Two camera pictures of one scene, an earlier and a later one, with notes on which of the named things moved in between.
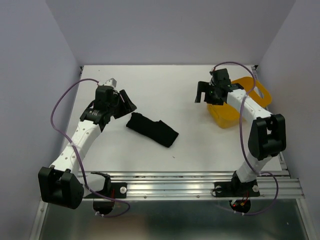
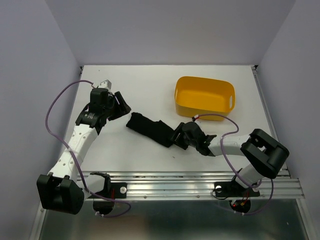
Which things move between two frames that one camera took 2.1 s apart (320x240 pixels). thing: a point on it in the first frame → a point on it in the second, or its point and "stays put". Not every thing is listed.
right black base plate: (236, 189) stays put
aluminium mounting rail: (191, 185) stays put
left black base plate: (114, 190) stays put
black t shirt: (157, 131) stays put
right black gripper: (203, 86) → (178, 141)
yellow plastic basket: (227, 116) → (197, 96)
